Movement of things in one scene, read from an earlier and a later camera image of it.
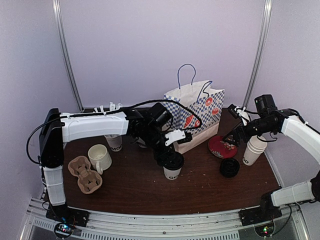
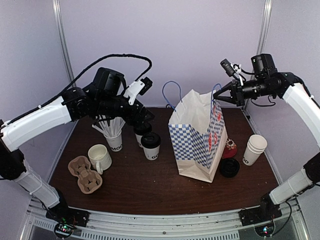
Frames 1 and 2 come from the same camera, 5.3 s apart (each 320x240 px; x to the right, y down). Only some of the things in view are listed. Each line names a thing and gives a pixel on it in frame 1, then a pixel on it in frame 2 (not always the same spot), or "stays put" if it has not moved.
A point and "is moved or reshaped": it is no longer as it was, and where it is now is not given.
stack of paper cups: (255, 147) stays put
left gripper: (156, 154) to (130, 119)
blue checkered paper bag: (197, 108) is moved or reshaped
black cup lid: (173, 161) is moved or reshaped
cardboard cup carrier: (89, 180) stays put
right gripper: (240, 128) to (234, 98)
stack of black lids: (229, 167) stays put
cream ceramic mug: (100, 157) stays put
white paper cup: (172, 174) to (152, 153)
